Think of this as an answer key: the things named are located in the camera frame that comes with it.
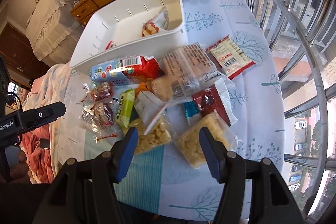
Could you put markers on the red striped chocolate snack packet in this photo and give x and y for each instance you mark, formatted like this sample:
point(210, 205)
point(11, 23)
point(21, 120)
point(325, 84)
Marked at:
point(110, 45)

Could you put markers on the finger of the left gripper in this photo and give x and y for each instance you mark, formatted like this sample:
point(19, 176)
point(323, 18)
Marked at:
point(26, 121)

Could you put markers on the white plastic storage bin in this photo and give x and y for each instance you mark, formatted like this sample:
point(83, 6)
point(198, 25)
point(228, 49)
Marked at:
point(122, 22)

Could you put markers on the blue foil snack packet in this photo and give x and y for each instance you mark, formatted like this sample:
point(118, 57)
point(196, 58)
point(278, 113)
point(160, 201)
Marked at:
point(192, 112)

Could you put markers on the dark red snowflake snack packet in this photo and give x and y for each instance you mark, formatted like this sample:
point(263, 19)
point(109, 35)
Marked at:
point(216, 98)

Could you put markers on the metal window guard bars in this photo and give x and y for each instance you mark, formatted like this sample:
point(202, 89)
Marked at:
point(301, 38)

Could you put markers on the beige soda cracker pack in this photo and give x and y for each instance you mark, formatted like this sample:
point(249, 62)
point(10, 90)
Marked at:
point(151, 97)

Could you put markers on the green small snack packet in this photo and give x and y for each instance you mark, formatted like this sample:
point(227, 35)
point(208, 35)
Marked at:
point(124, 108)

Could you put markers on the blue red biscuit pack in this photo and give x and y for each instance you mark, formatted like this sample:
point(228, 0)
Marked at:
point(128, 70)

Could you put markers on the white clear rice cake bag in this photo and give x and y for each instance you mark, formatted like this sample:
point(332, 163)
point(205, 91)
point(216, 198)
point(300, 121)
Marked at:
point(110, 135)

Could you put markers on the person hand holding gripper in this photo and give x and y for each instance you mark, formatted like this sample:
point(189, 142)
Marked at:
point(19, 172)

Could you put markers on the beige red edged snack packet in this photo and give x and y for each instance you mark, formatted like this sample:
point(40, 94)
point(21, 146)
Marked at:
point(229, 57)

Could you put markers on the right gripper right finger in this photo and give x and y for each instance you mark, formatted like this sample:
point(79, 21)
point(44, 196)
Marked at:
point(271, 199)

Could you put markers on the large clear printed cake pack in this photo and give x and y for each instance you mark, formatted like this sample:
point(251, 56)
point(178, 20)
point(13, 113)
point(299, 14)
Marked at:
point(189, 70)

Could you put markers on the puffed corn snack bag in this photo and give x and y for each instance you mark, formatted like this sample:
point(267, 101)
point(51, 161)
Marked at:
point(159, 135)

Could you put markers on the white lace covered furniture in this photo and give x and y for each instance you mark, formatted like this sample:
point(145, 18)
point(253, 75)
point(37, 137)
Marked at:
point(53, 32)

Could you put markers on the yellow rice cracker bag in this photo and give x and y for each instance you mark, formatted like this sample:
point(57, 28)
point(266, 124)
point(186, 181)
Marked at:
point(204, 138)

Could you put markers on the nut candy clear packet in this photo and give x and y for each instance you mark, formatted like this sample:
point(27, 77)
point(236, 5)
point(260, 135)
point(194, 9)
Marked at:
point(97, 92)

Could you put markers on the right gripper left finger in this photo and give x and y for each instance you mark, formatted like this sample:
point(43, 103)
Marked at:
point(83, 191)

